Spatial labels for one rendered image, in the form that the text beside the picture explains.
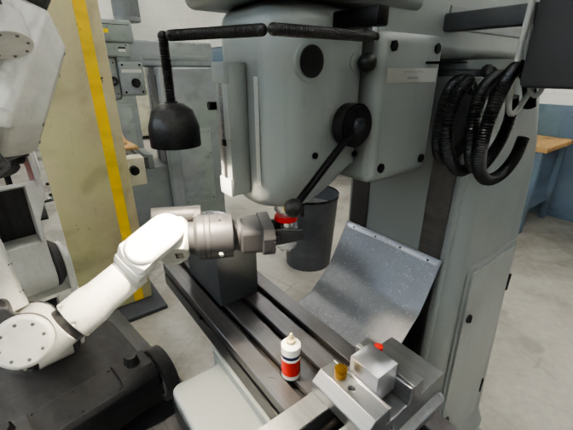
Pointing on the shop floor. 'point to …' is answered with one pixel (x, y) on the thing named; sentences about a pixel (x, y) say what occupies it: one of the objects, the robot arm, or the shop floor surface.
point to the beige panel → (90, 154)
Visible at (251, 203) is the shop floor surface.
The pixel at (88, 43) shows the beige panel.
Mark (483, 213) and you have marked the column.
